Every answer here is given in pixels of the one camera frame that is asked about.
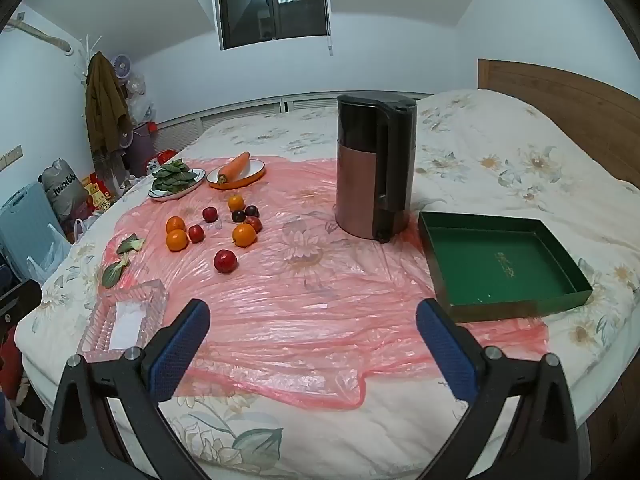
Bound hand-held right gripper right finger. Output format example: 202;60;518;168
416;298;583;480

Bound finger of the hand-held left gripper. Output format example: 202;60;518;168
0;280;43;332

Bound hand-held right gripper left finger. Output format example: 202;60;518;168
42;299;212;480

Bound green cardboard box tray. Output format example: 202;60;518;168
417;211;594;323

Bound person's left forearm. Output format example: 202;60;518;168
0;332;31;411

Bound white plastic bag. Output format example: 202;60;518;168
25;222;73;283

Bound clear glass tray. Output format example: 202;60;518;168
77;280;168;361

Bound bok choy piece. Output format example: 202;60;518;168
116;234;146;256
101;255;131;289

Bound grey printed bag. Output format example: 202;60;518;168
41;159;91;221

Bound pink plastic sheet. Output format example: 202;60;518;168
100;155;548;408

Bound yellow and red snack packets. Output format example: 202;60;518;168
80;172;118;211

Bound white plate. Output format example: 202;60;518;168
148;167;207;203

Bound pile of green leaves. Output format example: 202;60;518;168
151;159;199;193

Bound black and copper kettle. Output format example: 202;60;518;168
334;92;418;244

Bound orange oval dish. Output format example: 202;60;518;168
207;158;267;191

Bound carrot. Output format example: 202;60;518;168
217;151;250;184

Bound purple bin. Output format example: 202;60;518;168
122;122;158;176

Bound red bag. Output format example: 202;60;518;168
146;150;177;173

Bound brown coat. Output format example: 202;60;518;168
84;51;133;153

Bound small white fan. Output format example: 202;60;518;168
111;54;135;81

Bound white coat rack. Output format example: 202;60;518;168
77;34;103;91

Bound wooden headboard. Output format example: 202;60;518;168
477;58;640;186

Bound dark window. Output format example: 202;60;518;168
214;0;333;51

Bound white slatted wall panel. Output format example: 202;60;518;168
155;92;436;146

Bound wrapped wall pipe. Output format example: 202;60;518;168
10;12;71;53

